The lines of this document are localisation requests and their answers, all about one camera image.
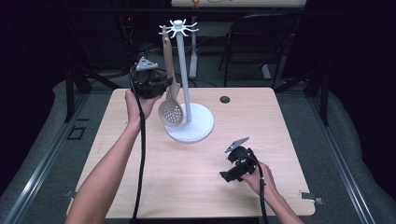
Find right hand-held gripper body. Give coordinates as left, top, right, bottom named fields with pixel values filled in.
left=224, top=136, right=260, bottom=177

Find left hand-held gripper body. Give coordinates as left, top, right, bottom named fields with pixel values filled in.
left=131, top=56, right=166, bottom=100

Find beige perforated skimmer spoon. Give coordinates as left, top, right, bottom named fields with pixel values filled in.
left=157, top=25, right=185, bottom=129

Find white utensil rack stand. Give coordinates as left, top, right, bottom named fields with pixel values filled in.
left=158, top=18, right=216, bottom=145

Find person's right hand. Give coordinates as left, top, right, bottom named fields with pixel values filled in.
left=240, top=161, right=278, bottom=201

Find person's left hand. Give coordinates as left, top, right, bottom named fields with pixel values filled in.
left=123, top=88, right=165, bottom=129

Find white metal stand leg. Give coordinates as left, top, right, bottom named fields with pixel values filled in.
left=188, top=17, right=201, bottom=80

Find grey tape piece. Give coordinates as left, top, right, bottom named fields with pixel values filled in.
left=298, top=189, right=325, bottom=206
left=63, top=189, right=78, bottom=202

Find short white stand foot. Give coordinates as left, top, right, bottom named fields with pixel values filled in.
left=260, top=63, right=273, bottom=81

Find black folding chair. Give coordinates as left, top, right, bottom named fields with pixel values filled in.
left=218, top=12, right=297, bottom=90

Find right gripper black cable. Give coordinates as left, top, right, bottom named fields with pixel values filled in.
left=246, top=153, right=271, bottom=224

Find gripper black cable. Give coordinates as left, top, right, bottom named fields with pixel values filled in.
left=246, top=153, right=271, bottom=224
left=128, top=69, right=148, bottom=224

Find black floor cables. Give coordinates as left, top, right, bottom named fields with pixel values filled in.
left=118, top=17, right=219, bottom=90

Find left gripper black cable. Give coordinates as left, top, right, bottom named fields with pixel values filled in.
left=128, top=69, right=148, bottom=224

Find black metal frame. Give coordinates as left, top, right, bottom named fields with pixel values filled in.
left=274, top=65, right=332, bottom=127
left=63, top=65, right=123, bottom=123

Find aluminium floor rail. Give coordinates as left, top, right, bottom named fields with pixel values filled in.
left=2, top=92, right=92, bottom=224
left=306, top=92, right=378, bottom=224

